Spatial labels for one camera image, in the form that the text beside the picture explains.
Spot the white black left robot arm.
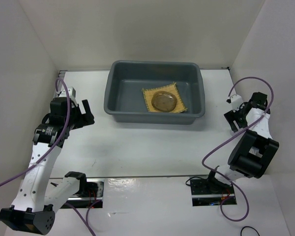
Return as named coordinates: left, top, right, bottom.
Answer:
left=0, top=97, right=94, bottom=235

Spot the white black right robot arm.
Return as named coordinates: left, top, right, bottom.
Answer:
left=206, top=92, right=279, bottom=193

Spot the yellow woven placemat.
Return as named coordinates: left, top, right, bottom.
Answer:
left=142, top=83, right=187, bottom=113

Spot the grey plastic bin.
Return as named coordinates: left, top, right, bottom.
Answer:
left=104, top=60, right=206, bottom=125

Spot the aluminium table edge rail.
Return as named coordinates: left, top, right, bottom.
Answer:
left=52, top=70, right=67, bottom=100

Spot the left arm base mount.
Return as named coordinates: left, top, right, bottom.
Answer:
left=50, top=178, right=106, bottom=209

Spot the black cable loop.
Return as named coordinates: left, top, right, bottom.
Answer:
left=240, top=226, right=260, bottom=236

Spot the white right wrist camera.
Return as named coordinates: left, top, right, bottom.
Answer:
left=226, top=94, right=243, bottom=113

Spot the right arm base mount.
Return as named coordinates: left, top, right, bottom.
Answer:
left=185, top=176, right=237, bottom=207

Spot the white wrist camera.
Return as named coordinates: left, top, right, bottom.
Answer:
left=226, top=94, right=243, bottom=113
left=58, top=87, right=78, bottom=105

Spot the clear glass plate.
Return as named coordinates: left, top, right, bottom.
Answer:
left=151, top=91, right=177, bottom=112

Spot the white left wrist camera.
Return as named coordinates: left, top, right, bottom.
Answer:
left=58, top=87, right=78, bottom=105

